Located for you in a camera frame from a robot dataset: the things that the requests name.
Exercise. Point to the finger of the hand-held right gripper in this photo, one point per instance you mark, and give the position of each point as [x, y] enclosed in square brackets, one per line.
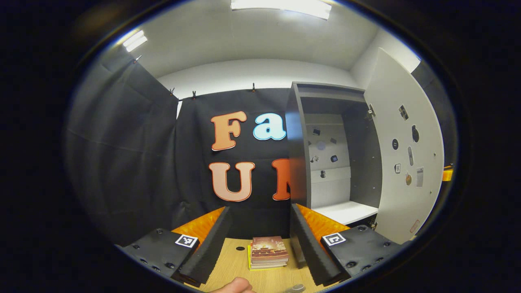
[447, 173]

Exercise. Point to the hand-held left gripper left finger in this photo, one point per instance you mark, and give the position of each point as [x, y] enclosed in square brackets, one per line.
[211, 248]

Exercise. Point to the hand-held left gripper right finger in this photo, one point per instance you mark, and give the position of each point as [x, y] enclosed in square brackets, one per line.
[309, 252]

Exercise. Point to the grey cabinet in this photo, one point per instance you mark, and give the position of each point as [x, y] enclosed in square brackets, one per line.
[297, 162]

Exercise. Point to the beige cabinet door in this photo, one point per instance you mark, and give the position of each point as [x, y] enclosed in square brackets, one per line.
[386, 81]

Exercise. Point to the small grey object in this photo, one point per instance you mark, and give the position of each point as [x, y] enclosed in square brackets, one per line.
[295, 288]

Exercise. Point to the brown booklet stack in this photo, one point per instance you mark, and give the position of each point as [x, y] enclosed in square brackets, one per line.
[268, 250]

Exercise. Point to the tan rounded object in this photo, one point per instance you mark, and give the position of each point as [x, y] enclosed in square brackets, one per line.
[234, 285]

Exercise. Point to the black backdrop cloth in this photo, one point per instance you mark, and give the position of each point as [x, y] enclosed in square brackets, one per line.
[122, 162]

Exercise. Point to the row of cloth clips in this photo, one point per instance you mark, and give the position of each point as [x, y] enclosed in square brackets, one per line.
[193, 95]

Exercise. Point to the small ceiling light panel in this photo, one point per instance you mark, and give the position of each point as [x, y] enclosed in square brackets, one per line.
[135, 40]

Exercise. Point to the large ceiling light panel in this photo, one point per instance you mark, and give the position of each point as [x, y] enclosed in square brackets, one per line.
[281, 6]

